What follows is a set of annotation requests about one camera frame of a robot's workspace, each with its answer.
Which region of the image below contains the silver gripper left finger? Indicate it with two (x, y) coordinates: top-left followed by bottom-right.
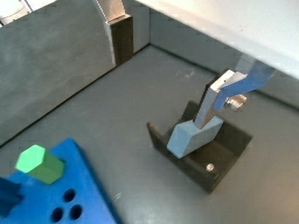
(92, 0), (133, 67)

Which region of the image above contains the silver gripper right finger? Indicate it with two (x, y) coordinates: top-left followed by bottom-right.
(193, 54), (275, 129)

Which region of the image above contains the light blue rectangular block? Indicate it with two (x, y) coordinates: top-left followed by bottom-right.
(167, 116), (223, 158)

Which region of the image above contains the black curved fixture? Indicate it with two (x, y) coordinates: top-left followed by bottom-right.
(145, 100), (254, 194)

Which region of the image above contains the blue shape sorting board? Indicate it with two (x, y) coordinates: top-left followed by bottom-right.
(0, 138), (123, 224)

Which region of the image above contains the green hexagonal prism peg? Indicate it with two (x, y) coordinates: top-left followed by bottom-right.
(15, 144), (64, 185)

